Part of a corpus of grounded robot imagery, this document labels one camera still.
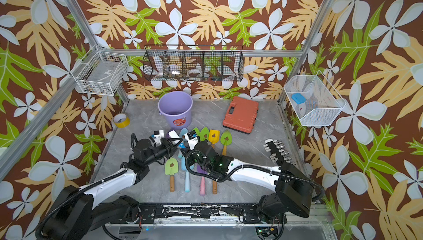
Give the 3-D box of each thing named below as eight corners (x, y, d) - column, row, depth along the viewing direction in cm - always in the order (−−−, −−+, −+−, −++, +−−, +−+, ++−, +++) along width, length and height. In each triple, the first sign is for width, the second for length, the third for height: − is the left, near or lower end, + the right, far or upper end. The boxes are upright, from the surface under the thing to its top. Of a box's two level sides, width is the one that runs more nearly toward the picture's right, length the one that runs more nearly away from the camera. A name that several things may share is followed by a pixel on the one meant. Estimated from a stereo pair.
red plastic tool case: (221, 127, 107) (222, 122, 103) (232, 100, 123) (233, 95, 119) (251, 135, 103) (252, 131, 99) (258, 106, 119) (259, 102, 115)
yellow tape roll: (113, 127, 108) (110, 124, 105) (118, 117, 114) (115, 113, 111) (128, 127, 108) (125, 124, 105) (132, 117, 114) (130, 113, 111)
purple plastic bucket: (161, 132, 105) (154, 115, 91) (167, 109, 118) (161, 91, 104) (193, 132, 105) (190, 115, 91) (195, 109, 118) (193, 91, 104)
